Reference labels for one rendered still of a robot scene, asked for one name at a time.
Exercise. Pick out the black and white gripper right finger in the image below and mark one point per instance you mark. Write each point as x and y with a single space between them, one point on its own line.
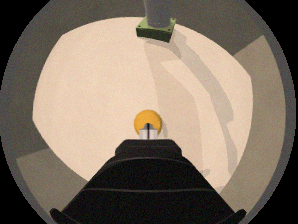
152 133

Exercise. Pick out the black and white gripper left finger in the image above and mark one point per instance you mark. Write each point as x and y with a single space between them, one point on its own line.
143 133

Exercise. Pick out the golden service bell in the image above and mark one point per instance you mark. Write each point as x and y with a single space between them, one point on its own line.
147 117

